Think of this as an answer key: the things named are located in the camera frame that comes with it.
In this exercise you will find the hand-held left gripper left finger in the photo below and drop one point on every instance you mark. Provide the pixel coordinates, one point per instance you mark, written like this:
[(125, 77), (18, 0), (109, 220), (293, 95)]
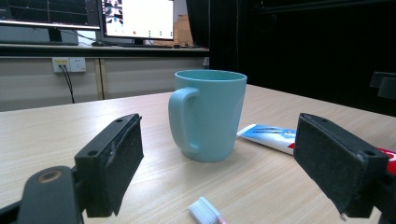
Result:
[(106, 168)]

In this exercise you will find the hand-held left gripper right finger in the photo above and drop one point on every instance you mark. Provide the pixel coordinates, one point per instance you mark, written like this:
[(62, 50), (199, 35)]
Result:
[(336, 158)]

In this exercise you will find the white blue red toothpaste tube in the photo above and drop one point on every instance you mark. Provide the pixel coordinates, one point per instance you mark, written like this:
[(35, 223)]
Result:
[(267, 135)]

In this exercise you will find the white pink toothbrush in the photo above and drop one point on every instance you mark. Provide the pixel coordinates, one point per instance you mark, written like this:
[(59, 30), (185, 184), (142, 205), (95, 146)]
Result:
[(203, 211)]

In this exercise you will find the light blue cup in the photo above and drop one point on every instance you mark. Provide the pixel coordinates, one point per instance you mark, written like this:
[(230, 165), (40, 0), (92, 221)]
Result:
[(211, 118)]

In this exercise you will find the dark-edged background desk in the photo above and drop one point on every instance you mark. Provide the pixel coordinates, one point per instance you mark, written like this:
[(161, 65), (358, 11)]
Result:
[(93, 50)]

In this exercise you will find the black curtain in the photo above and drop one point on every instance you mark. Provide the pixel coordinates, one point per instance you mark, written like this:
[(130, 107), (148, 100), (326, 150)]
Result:
[(311, 40)]

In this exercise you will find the black computer mouse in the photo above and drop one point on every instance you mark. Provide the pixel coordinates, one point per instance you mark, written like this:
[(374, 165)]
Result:
[(99, 44)]

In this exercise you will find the bright-screen monitor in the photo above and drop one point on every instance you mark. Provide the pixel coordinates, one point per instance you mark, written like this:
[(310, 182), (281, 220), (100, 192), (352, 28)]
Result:
[(146, 18)]

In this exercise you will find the brown cardboard box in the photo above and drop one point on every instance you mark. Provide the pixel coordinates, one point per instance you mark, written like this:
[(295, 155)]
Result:
[(183, 31)]

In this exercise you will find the dark-screen monitor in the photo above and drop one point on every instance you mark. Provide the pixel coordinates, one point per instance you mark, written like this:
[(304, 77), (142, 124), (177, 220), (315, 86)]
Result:
[(43, 11)]

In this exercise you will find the grey metal bracket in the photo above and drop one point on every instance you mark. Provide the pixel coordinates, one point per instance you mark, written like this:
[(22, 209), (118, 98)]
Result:
[(386, 85)]

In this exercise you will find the white wall power outlet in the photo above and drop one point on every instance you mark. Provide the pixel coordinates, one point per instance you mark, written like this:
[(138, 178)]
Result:
[(76, 64)]

